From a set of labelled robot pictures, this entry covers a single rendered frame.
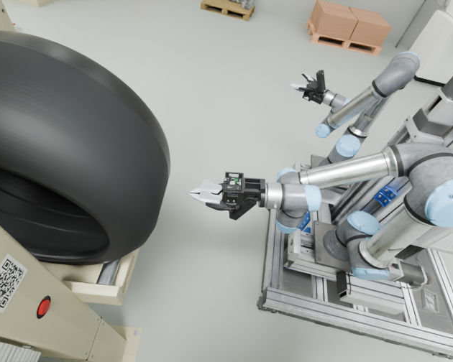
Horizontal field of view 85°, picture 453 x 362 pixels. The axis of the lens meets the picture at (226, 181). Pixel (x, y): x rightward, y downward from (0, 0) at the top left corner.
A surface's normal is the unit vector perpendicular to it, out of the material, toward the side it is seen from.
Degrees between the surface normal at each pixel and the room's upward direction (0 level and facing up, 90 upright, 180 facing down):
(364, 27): 90
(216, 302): 0
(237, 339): 0
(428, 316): 0
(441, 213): 83
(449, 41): 90
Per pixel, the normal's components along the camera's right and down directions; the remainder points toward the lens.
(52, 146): 0.47, 0.18
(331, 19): -0.14, 0.75
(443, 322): 0.15, -0.63
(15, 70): 0.38, -0.58
